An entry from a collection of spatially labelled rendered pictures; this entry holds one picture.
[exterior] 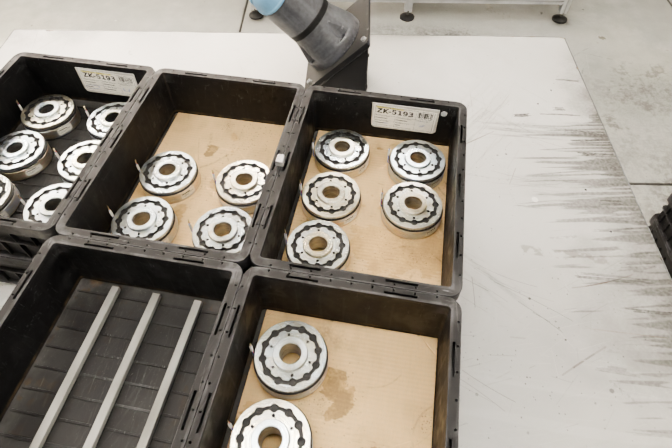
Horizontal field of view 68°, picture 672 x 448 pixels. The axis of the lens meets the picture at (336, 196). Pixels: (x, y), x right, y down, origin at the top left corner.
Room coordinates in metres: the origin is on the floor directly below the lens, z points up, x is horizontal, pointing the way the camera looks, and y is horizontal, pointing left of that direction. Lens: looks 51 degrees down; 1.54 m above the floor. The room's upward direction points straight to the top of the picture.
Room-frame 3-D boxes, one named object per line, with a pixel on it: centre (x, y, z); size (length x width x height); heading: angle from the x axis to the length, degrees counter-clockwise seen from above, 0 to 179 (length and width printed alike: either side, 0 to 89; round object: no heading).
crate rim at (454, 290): (0.53, -0.06, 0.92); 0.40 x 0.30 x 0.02; 170
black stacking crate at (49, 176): (0.64, 0.53, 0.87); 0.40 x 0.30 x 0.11; 170
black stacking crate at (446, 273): (0.53, -0.06, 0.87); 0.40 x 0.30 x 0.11; 170
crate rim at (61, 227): (0.59, 0.24, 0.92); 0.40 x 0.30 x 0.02; 170
